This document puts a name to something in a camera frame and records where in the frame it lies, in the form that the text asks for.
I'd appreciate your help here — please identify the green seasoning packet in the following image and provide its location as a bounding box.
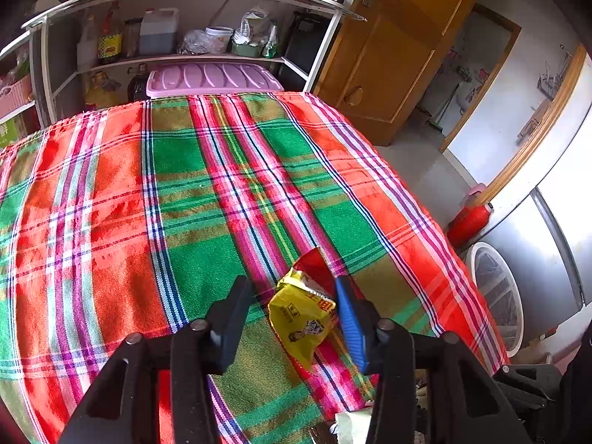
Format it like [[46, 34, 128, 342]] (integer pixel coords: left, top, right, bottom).
[[263, 20, 281, 60]]

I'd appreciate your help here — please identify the red thermos flask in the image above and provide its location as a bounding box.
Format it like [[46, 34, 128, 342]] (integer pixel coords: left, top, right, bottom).
[[446, 201, 495, 250]]

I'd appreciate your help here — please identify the green basket with bags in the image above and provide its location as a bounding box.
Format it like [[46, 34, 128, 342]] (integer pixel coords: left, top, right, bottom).
[[231, 6, 272, 58]]

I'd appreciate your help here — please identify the white plastic oil jug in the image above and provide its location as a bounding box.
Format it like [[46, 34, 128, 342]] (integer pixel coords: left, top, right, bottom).
[[138, 7, 180, 55]]

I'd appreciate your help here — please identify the wooden doorway frame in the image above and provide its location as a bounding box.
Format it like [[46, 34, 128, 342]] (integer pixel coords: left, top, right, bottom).
[[439, 2, 524, 154]]

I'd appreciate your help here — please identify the cream printed snack packet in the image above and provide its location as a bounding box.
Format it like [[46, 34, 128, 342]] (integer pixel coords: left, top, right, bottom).
[[333, 408, 375, 444]]

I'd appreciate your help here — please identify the white round bin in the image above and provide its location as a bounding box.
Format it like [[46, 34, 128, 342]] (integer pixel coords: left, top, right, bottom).
[[464, 241, 525, 353]]

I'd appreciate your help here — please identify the white plastic tub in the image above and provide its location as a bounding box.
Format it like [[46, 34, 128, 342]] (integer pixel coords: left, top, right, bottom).
[[204, 26, 235, 53]]

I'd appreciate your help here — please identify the wire wall rack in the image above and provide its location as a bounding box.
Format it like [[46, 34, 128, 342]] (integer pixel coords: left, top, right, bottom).
[[536, 43, 572, 98]]

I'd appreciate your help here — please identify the yellow snack packet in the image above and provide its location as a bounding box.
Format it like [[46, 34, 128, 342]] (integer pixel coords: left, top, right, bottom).
[[268, 247, 342, 371]]

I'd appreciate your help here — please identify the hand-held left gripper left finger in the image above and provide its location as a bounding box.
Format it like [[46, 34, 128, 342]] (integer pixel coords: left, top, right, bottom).
[[58, 275, 254, 444]]

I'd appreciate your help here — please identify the pink storage box lid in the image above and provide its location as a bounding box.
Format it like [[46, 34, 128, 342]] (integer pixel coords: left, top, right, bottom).
[[146, 61, 284, 100]]

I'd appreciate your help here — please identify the brown glass jar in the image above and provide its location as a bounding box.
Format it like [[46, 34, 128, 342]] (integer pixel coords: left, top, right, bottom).
[[122, 17, 142, 59]]

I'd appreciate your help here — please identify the clear plastic bottle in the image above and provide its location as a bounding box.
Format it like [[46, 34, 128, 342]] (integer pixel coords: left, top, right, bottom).
[[76, 13, 99, 71]]

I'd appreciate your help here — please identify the yellow oil bottle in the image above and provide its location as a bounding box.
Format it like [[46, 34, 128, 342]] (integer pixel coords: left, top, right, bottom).
[[84, 70, 121, 110]]

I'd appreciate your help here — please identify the silver refrigerator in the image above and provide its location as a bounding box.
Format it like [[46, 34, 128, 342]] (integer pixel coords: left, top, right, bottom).
[[476, 50, 592, 334]]

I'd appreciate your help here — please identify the green cardboard box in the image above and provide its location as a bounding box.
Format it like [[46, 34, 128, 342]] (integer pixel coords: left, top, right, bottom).
[[0, 115, 29, 149]]

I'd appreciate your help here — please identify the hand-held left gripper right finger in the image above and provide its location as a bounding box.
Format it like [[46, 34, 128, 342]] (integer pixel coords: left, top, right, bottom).
[[334, 276, 532, 444]]

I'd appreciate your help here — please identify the wooden door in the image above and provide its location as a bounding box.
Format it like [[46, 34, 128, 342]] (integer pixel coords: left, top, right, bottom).
[[314, 0, 491, 147]]

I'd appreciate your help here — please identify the plaid tablecloth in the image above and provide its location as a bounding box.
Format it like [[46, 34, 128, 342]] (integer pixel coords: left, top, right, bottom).
[[0, 91, 510, 444]]

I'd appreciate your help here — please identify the pink woven basket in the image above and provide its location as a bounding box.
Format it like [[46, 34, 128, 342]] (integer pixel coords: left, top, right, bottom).
[[0, 73, 34, 119]]

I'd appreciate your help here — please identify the clear plastic bag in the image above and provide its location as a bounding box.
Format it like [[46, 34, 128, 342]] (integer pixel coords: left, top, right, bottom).
[[176, 30, 209, 55]]

